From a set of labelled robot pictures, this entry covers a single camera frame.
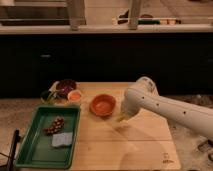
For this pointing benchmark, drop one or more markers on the left wooden post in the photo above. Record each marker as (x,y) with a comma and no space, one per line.
(76,13)

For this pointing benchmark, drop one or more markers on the grey blue sponge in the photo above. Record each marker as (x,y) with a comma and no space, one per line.
(62,139)

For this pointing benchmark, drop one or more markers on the yellow banana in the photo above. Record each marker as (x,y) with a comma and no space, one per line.
(121,117)

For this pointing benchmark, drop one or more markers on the clutter on floor right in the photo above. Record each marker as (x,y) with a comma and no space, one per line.
(206,147)

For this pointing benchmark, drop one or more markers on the green plastic tray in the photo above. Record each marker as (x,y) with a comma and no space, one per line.
(36,150)

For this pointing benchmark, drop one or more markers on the dark red grape bunch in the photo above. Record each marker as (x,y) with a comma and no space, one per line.
(55,127)

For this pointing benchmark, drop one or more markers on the green vegetable toy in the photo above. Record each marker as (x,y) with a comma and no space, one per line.
(49,97)

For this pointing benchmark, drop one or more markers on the black stand left edge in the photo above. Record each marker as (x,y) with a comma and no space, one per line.
(11,158)

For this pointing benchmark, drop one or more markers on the items on back shelf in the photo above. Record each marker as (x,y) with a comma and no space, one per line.
(145,19)

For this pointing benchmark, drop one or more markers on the wooden post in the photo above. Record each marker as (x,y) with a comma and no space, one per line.
(134,14)
(76,13)

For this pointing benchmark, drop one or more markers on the right wooden post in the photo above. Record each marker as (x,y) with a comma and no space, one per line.
(134,14)

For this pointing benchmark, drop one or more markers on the red bowl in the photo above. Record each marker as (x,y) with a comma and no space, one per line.
(102,105)

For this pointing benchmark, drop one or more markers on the small orange cup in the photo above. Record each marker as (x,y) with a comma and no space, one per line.
(74,96)

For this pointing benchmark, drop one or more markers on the wooden cutting board table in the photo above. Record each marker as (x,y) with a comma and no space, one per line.
(105,144)

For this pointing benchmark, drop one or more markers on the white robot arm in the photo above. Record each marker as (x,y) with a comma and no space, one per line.
(143,94)

